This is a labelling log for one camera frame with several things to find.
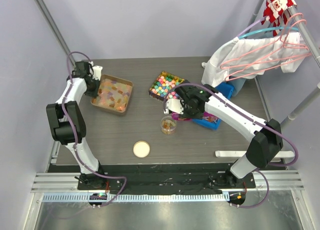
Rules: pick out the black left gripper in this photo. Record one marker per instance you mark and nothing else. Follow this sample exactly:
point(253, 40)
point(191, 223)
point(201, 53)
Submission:
point(94, 94)

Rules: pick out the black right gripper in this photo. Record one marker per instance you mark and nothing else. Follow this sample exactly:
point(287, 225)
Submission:
point(198, 115)

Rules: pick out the magenta plastic scoop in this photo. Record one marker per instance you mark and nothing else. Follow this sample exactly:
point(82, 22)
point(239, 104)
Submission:
point(180, 117)

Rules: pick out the dark tin of star candies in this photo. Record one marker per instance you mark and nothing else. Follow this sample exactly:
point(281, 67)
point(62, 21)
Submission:
point(162, 84)

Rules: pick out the clear glass jar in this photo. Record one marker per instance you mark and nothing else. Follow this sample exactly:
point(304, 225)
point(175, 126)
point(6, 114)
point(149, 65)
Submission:
point(168, 125)

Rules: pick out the gold tin of popsicle candies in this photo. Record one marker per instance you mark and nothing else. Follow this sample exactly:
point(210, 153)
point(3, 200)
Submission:
point(114, 95)

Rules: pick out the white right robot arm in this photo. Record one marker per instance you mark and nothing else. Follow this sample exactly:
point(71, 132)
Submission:
point(263, 136)

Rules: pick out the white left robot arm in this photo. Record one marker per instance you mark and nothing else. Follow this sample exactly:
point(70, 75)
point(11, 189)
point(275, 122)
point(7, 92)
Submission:
point(67, 124)

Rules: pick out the blue bin of lollipops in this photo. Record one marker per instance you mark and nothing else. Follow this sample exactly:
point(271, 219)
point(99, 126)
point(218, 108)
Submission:
point(211, 117)

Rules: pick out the grey blue cloth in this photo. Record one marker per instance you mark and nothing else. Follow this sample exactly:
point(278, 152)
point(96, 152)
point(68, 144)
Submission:
point(237, 84)

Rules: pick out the white shirt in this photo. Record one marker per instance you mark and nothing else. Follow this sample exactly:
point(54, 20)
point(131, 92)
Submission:
point(212, 74)

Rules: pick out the round gold jar lid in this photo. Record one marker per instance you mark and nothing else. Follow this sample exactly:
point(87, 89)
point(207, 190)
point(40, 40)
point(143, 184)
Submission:
point(141, 149)

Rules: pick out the teal hanger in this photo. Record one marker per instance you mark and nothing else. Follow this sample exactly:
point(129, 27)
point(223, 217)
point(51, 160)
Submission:
point(266, 32)

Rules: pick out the red white cloth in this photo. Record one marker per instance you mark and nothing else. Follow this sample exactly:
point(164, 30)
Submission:
point(276, 12)

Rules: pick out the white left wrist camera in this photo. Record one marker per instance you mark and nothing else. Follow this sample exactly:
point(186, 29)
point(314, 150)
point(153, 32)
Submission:
point(96, 71)

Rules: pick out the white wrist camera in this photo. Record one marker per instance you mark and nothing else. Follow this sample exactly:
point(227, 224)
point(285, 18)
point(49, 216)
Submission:
point(96, 71)
point(173, 105)

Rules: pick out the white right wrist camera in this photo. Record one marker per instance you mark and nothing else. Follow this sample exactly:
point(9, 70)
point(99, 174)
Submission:
point(173, 105)

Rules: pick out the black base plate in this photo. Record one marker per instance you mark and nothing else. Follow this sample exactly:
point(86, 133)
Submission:
point(170, 179)

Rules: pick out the aluminium corner post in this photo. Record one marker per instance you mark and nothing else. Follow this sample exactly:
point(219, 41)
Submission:
point(53, 26)

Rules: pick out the pink wire hanger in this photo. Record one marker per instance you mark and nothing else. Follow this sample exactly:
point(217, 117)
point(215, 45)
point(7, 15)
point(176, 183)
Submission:
point(256, 56)

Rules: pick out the aluminium frame rail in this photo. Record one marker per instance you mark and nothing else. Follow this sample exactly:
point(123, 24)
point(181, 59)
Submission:
point(274, 180)

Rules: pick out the slotted cable duct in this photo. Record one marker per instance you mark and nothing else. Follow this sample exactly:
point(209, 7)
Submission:
point(101, 198)

